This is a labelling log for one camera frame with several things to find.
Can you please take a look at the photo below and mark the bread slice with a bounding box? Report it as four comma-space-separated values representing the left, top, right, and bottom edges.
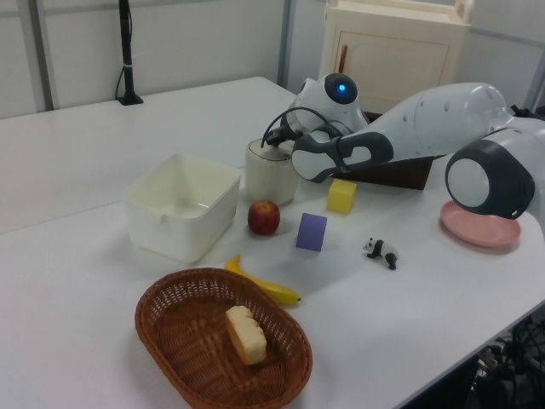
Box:
225, 304, 268, 367

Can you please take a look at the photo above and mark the cream and brown wooden cabinet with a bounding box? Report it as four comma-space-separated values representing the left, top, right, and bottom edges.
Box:
318, 0, 475, 112

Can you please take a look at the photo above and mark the panda figurine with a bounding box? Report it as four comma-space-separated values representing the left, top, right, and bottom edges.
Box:
362, 237, 400, 271

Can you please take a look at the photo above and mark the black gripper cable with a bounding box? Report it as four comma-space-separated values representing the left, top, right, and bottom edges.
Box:
260, 106, 345, 174

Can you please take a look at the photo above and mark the black cable bundle under table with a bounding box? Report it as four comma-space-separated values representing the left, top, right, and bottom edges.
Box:
468, 314, 545, 409

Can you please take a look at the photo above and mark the white square plastic bin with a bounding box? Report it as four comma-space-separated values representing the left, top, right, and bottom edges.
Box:
122, 153, 243, 264

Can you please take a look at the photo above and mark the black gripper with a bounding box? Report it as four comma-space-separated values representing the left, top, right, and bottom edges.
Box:
267, 123, 301, 148

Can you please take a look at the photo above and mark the cream trash can with lid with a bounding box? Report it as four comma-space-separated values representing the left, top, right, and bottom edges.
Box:
244, 138, 299, 205

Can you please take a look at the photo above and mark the black pole stand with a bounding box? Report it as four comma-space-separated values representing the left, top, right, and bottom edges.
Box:
115, 0, 145, 107

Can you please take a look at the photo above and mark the brown wicker basket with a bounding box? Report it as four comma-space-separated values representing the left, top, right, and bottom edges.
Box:
135, 267, 314, 409

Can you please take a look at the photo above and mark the purple foam cube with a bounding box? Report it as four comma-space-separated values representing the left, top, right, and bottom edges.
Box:
295, 212, 329, 252

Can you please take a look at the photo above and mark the yellow banana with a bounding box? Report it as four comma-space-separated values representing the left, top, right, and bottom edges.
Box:
223, 254, 303, 307

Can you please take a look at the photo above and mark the red apple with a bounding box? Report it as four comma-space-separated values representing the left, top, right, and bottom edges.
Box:
247, 199, 282, 236

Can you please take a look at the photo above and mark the pink plate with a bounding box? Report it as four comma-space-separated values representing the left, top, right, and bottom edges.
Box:
439, 199, 522, 251

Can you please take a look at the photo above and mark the yellow foam cube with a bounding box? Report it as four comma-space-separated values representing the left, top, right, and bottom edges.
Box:
325, 178, 358, 215

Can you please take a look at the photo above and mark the dark brown wooden drawer box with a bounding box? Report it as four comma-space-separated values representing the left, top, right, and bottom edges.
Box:
330, 109, 435, 192

